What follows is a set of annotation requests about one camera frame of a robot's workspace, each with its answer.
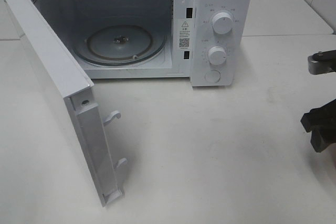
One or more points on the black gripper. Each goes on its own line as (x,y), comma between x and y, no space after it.
(321,123)

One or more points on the round white door button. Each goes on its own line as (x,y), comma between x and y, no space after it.
(212,76)

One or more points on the white microwave door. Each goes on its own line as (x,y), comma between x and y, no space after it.
(69,93)

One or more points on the lower white timer knob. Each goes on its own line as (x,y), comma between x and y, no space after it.
(217,55)

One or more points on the upper white power knob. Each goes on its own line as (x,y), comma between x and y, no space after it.
(222,22)

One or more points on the white microwave oven body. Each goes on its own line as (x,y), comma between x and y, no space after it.
(186,23)

